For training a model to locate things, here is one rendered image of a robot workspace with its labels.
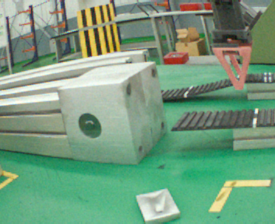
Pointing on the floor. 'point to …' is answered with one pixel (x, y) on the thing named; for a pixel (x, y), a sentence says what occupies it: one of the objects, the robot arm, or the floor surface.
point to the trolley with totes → (169, 38)
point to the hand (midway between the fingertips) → (240, 78)
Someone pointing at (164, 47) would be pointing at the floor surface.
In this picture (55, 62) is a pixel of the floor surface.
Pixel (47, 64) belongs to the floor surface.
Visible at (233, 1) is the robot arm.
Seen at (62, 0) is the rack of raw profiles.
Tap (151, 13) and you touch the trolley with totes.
